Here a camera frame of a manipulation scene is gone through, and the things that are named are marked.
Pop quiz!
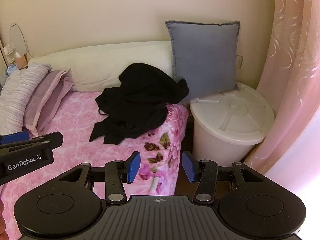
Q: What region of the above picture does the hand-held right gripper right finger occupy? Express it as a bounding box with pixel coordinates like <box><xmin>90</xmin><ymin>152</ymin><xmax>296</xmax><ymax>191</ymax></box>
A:
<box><xmin>182</xmin><ymin>151</ymin><xmax>265</xmax><ymax>204</ymax></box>

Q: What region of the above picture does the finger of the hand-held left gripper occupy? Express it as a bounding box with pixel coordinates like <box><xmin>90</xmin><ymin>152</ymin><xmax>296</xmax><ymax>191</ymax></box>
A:
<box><xmin>0</xmin><ymin>131</ymin><xmax>63</xmax><ymax>154</ymax></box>
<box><xmin>0</xmin><ymin>131</ymin><xmax>30</xmax><ymax>144</ymax></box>

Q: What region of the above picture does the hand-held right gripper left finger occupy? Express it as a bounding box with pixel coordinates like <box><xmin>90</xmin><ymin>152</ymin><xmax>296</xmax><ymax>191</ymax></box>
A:
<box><xmin>58</xmin><ymin>151</ymin><xmax>141</xmax><ymax>204</ymax></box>

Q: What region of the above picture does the black buttoned cardigan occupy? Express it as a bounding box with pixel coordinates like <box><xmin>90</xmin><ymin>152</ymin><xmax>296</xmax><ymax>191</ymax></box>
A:
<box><xmin>89</xmin><ymin>87</ymin><xmax>167</xmax><ymax>145</ymax></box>

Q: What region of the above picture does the small white tube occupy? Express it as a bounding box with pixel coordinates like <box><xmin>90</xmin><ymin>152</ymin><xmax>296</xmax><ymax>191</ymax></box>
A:
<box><xmin>150</xmin><ymin>176</ymin><xmax>160</xmax><ymax>195</ymax></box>

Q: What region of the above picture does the pink floral blanket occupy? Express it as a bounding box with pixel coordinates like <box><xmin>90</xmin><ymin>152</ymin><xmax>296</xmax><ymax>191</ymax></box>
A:
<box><xmin>0</xmin><ymin>90</ymin><xmax>190</xmax><ymax>240</ymax></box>

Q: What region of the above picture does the lavender striped quilt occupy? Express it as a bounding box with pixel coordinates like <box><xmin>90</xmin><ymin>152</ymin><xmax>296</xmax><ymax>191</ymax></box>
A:
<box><xmin>0</xmin><ymin>62</ymin><xmax>52</xmax><ymax>135</ymax></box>

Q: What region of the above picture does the purple pillow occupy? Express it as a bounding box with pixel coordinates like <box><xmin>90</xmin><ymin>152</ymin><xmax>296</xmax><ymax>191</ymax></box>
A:
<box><xmin>24</xmin><ymin>69</ymin><xmax>77</xmax><ymax>137</ymax></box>

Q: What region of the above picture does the white plastic bin with lid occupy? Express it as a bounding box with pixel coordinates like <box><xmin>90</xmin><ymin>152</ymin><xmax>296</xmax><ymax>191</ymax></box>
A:
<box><xmin>189</xmin><ymin>81</ymin><xmax>275</xmax><ymax>167</ymax></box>

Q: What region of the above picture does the small pink box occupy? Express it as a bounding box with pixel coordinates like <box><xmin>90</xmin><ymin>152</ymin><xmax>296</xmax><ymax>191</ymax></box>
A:
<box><xmin>15</xmin><ymin>55</ymin><xmax>28</xmax><ymax>70</ymax></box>

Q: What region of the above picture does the long white pillow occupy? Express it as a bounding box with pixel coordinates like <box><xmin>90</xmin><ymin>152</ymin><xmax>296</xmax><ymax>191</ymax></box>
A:
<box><xmin>28</xmin><ymin>41</ymin><xmax>175</xmax><ymax>92</ymax></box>

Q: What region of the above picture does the oval mirror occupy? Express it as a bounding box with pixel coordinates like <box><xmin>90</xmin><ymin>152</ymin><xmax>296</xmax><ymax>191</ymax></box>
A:
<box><xmin>9</xmin><ymin>22</ymin><xmax>31</xmax><ymax>64</ymax></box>

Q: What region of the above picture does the grey-blue cushion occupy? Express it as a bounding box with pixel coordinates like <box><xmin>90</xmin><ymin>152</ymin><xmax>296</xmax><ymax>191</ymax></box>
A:
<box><xmin>165</xmin><ymin>21</ymin><xmax>240</xmax><ymax>99</ymax></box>

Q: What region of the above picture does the pink patterned curtain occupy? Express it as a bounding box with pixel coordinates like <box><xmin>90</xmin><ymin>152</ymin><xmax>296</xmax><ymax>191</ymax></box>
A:
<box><xmin>244</xmin><ymin>0</ymin><xmax>320</xmax><ymax>188</ymax></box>

